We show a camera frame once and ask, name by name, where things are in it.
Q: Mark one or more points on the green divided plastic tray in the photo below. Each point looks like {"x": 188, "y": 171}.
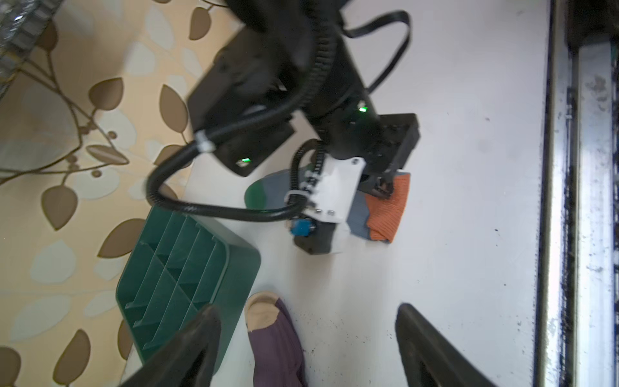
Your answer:
{"x": 179, "y": 265}

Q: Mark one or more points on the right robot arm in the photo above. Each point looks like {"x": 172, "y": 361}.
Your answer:
{"x": 291, "y": 56}

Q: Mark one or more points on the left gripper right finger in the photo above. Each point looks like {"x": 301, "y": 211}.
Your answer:
{"x": 428, "y": 358}

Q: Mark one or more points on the blue orange striped sock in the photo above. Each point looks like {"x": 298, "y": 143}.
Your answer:
{"x": 371, "y": 218}

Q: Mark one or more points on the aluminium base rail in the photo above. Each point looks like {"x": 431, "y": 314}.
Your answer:
{"x": 577, "y": 316}

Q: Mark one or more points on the purple sock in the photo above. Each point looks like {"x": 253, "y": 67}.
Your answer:
{"x": 276, "y": 347}

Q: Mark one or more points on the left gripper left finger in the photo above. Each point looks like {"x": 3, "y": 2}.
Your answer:
{"x": 188, "y": 359}

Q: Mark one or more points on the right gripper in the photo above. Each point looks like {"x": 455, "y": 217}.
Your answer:
{"x": 383, "y": 141}

